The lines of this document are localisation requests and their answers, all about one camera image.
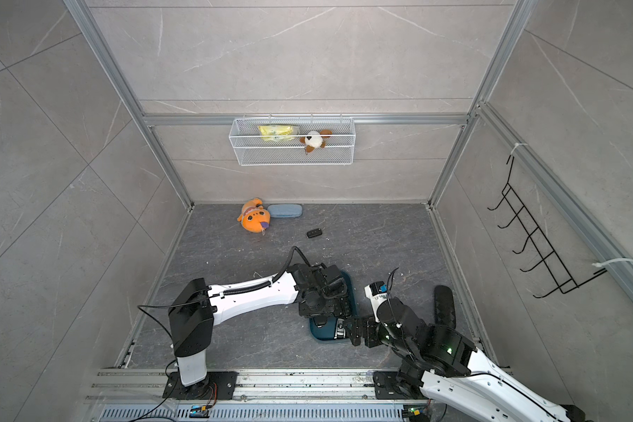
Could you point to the brown white plush dog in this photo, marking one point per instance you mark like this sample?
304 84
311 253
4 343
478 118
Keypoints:
315 140

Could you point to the black oblong object right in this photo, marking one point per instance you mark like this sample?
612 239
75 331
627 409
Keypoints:
444 307

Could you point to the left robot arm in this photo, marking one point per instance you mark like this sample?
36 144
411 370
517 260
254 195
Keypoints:
200 307

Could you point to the yellow plush in basket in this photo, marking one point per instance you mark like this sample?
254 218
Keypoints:
278 133

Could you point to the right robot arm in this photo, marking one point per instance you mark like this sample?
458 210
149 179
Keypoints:
440 363

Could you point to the orange plush toy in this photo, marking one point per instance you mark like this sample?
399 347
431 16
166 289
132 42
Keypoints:
254 217

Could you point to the light blue glasses case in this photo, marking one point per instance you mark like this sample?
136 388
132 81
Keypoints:
285 210

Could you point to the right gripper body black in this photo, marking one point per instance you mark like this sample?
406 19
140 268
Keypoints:
374 332

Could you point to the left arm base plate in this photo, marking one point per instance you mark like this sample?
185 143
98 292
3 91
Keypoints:
205 385

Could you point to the teal storage box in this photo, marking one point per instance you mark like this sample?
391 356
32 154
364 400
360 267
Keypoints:
325 333

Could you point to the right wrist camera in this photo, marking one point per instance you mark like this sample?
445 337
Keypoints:
378 295

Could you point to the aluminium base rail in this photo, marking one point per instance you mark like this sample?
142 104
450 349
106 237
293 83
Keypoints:
255 395

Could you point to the BMW key silver black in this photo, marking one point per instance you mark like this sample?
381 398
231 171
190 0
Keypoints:
340 330

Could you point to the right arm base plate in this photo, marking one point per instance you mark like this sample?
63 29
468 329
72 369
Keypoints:
389 385

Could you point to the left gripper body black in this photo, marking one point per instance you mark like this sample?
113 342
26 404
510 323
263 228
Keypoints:
324 307

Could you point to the white wire basket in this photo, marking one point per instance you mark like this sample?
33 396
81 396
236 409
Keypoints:
251 150

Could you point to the black wall hook rack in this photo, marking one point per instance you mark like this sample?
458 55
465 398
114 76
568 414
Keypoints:
537 241

